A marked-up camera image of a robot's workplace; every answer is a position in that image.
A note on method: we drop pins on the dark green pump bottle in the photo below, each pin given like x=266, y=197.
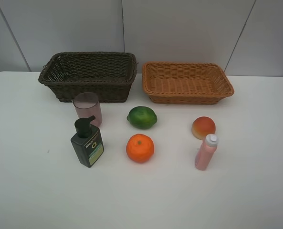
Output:
x=87, y=141

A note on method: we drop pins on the orange wicker basket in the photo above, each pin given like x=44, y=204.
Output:
x=185, y=83

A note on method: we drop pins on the red yellow peach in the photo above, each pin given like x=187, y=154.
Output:
x=202, y=127

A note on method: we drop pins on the orange tangerine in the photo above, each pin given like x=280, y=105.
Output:
x=140, y=148

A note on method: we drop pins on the green lime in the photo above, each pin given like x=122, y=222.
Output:
x=142, y=117

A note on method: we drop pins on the translucent pink plastic cup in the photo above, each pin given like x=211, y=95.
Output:
x=86, y=105

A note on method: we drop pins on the pink bottle white cap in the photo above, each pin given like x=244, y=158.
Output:
x=206, y=151

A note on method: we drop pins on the dark brown wicker basket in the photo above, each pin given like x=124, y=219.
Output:
x=107, y=74

